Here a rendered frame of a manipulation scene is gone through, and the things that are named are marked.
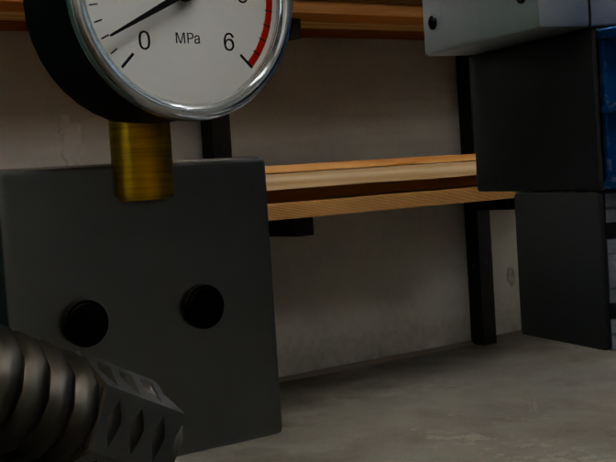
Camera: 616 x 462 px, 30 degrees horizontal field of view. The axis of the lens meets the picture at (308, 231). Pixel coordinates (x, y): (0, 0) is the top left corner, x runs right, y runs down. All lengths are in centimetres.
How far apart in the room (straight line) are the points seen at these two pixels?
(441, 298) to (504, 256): 32
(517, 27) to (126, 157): 39
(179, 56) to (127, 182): 4
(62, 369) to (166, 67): 9
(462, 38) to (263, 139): 267
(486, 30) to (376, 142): 294
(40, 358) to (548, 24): 47
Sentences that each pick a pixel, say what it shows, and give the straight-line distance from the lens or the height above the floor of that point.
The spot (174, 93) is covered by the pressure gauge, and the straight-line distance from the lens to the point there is 28.
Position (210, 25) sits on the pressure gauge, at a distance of 29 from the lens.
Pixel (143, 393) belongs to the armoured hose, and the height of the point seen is 57.
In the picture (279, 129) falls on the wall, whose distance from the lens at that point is 340.
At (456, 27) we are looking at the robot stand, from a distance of 72.
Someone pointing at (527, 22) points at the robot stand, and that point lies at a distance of 65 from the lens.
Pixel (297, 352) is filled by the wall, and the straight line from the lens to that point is 345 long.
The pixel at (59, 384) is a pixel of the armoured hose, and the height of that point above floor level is 58.
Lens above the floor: 62
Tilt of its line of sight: 3 degrees down
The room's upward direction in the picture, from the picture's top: 4 degrees counter-clockwise
